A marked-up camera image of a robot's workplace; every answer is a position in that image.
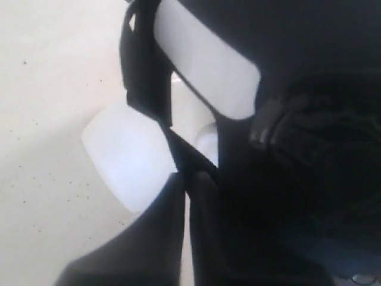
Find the white mannequin head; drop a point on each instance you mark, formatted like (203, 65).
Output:
(179, 77)

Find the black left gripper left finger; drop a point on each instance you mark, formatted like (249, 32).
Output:
(148, 252)

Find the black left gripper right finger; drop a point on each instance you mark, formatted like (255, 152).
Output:
(232, 243)

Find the black helmet with visor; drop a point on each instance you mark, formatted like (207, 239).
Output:
(309, 156)

